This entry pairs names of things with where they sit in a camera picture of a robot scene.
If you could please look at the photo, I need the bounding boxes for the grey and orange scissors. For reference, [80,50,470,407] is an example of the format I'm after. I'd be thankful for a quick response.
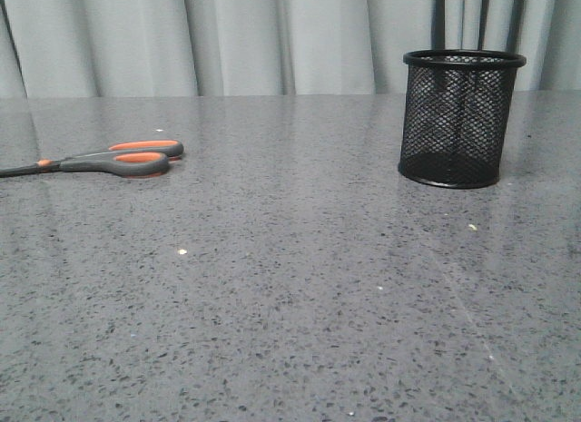
[1,140,184,178]

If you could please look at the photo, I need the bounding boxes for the black mesh pen bucket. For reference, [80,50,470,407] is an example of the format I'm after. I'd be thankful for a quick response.
[398,49,527,189]

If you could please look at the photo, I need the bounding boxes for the black stand poles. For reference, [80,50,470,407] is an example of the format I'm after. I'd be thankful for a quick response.
[431,0,527,52]

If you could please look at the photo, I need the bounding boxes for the grey curtain backdrop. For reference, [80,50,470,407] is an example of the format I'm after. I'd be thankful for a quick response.
[1,0,580,98]

